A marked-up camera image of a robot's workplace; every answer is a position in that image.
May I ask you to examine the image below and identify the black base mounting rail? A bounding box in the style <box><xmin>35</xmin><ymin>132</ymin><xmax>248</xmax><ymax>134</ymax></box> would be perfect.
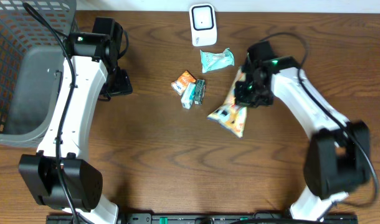
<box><xmin>45</xmin><ymin>212</ymin><xmax>359</xmax><ymax>224</ymax></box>

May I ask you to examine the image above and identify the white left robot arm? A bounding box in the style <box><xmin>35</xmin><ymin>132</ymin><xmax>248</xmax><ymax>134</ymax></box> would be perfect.
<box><xmin>19</xmin><ymin>31</ymin><xmax>133</xmax><ymax>223</ymax></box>

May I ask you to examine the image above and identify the teal snack packet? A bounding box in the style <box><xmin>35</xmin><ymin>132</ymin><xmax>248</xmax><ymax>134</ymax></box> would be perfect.
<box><xmin>200</xmin><ymin>48</ymin><xmax>235</xmax><ymax>73</ymax></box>

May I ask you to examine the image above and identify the orange small snack box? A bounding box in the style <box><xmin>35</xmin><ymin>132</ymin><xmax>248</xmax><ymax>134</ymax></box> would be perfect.
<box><xmin>171</xmin><ymin>70</ymin><xmax>197</xmax><ymax>96</ymax></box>

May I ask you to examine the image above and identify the light teal small box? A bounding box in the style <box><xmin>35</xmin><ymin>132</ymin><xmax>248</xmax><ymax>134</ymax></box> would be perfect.
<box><xmin>181</xmin><ymin>83</ymin><xmax>196</xmax><ymax>110</ymax></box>

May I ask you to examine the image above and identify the white barcode scanner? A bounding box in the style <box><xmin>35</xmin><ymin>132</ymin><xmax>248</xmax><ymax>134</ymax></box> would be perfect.
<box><xmin>189</xmin><ymin>3</ymin><xmax>217</xmax><ymax>47</ymax></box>

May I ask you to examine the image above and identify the dark green small box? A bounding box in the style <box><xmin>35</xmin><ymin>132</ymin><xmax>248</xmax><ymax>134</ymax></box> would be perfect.
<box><xmin>194</xmin><ymin>80</ymin><xmax>206</xmax><ymax>105</ymax></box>

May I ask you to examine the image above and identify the colourful snack chip bag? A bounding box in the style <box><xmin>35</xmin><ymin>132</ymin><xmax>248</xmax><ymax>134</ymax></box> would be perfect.
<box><xmin>207</xmin><ymin>67</ymin><xmax>247</xmax><ymax>138</ymax></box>

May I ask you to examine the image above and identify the grey plastic mesh basket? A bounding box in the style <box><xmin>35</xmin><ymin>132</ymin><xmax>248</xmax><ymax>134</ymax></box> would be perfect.
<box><xmin>0</xmin><ymin>0</ymin><xmax>65</xmax><ymax>147</ymax></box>

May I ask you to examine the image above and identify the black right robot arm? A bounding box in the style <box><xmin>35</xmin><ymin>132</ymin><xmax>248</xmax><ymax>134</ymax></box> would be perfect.
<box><xmin>234</xmin><ymin>56</ymin><xmax>377</xmax><ymax>222</ymax></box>

